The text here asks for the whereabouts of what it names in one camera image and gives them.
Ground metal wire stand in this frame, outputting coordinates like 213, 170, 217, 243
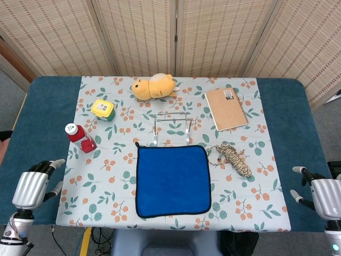
152, 111, 193, 146

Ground yellow plush toy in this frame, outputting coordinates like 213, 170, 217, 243
132, 73, 180, 101

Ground brown wooden door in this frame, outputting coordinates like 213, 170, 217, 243
0, 36, 37, 83

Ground white object on floor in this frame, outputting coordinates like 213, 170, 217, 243
326, 90, 341, 105

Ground green jar with yellow lid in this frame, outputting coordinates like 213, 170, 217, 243
91, 99, 116, 121

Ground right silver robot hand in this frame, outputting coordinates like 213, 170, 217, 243
289, 165, 341, 221

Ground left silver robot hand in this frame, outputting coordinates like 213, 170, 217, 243
12, 158, 66, 211

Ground yellow strip on floor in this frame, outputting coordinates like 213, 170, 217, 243
79, 227, 93, 256

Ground black bag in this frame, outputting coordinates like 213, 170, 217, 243
220, 230, 259, 256

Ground bamboo folding screen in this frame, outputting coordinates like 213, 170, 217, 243
0, 0, 341, 110

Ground braided rope bundle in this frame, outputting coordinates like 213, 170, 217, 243
206, 142, 253, 177

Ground red bottle with white cap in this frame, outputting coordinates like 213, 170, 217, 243
64, 123, 98, 154

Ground brown spiral notebook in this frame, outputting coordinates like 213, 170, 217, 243
204, 87, 250, 132

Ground black floor cables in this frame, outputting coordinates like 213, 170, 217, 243
50, 225, 115, 256

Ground floral tablecloth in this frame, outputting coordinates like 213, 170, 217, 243
55, 76, 291, 232

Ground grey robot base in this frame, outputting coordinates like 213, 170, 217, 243
110, 229, 222, 256

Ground blue cloth with black trim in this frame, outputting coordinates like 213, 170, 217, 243
134, 142, 213, 219

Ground teal table cover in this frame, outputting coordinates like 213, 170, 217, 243
0, 76, 332, 233

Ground black box on floor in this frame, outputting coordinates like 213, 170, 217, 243
327, 161, 341, 179

